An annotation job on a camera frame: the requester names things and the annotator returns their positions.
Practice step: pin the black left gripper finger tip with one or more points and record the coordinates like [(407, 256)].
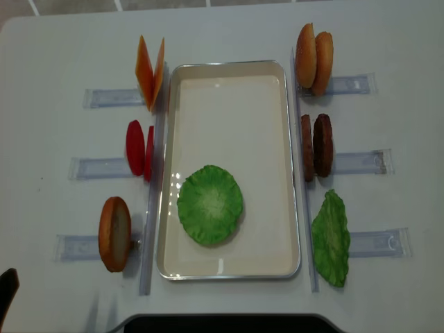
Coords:
[(9, 284)]

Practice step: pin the red tomato slice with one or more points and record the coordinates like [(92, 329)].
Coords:
[(135, 148), (149, 154)]

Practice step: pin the green lettuce leaf on tray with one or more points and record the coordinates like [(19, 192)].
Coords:
[(210, 205)]

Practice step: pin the upright green lettuce leaf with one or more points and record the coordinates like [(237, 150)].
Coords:
[(331, 240)]

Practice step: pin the inner brown meat patty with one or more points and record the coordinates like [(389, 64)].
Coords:
[(307, 150)]

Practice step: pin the outer dark meat patty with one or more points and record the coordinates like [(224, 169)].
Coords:
[(323, 146)]

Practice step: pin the clear rack under lettuce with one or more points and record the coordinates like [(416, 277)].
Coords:
[(386, 243)]

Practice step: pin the clear rack under patties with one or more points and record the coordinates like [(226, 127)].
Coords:
[(372, 162)]

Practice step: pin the clear rack under left bun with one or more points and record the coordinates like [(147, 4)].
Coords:
[(73, 248)]

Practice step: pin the bun half left rack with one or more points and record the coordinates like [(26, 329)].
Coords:
[(114, 234)]

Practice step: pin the white rectangular tray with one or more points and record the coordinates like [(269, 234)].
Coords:
[(234, 116)]

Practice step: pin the sesame bun half top right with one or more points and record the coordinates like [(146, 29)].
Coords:
[(306, 56)]

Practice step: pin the clear rack under right buns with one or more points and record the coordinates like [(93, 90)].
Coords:
[(357, 84)]

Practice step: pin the long clear left rail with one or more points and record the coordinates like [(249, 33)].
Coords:
[(161, 108)]

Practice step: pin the long clear rail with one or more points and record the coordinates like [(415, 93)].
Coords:
[(161, 108), (313, 275)]

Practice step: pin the long clear right rail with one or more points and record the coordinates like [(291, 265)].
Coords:
[(313, 275)]

